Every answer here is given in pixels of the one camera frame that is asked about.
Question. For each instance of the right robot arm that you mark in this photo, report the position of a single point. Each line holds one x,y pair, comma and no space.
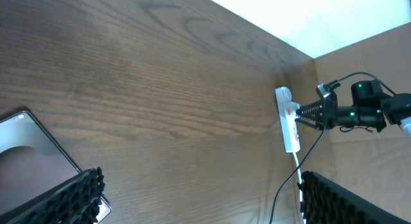
396,108

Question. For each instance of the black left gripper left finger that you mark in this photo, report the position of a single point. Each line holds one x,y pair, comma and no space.
76,200

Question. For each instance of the white power strip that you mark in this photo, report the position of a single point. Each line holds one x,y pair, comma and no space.
287,114

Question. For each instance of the brown cardboard panel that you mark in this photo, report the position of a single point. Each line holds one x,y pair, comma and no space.
375,166

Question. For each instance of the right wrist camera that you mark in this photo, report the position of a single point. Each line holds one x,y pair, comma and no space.
325,89

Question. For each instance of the Galaxy S25 Ultra smartphone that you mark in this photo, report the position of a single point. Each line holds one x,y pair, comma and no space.
32,162

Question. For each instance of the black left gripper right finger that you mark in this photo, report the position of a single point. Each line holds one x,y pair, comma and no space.
325,202

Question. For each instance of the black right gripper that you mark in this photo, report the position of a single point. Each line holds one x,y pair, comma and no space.
366,111

